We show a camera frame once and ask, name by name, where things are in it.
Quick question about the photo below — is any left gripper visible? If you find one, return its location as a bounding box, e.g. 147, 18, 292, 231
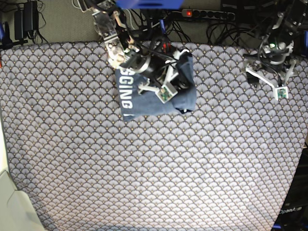
246, 49, 293, 88

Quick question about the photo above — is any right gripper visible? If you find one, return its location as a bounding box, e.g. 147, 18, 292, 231
120, 51, 191, 90

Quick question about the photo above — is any blue T-shirt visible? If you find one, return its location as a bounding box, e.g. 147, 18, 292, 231
115, 54, 197, 121

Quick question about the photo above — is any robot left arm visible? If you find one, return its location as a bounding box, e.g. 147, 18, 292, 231
244, 0, 308, 90

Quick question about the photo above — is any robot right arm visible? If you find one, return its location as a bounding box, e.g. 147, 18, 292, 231
78, 0, 191, 90

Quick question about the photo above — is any red table clamp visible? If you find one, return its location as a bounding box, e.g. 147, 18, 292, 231
162, 42, 171, 54

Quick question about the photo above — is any black power strip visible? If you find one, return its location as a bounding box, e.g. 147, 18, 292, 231
181, 9, 236, 21

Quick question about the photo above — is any fan-patterned table cloth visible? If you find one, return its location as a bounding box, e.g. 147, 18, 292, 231
0, 42, 308, 231

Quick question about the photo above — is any black OpenArm box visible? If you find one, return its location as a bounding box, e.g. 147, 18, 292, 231
272, 147, 308, 231

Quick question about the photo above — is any black power adapter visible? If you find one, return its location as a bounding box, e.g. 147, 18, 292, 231
14, 0, 39, 40

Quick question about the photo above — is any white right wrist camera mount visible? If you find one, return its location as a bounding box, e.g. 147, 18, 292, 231
138, 49, 189, 104

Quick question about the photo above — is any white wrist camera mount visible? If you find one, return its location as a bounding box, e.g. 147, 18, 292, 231
138, 49, 189, 104
244, 58, 298, 101

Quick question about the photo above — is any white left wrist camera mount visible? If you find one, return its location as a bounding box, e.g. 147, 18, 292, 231
244, 58, 298, 101

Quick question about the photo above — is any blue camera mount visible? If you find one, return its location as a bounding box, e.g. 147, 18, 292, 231
116, 0, 184, 9

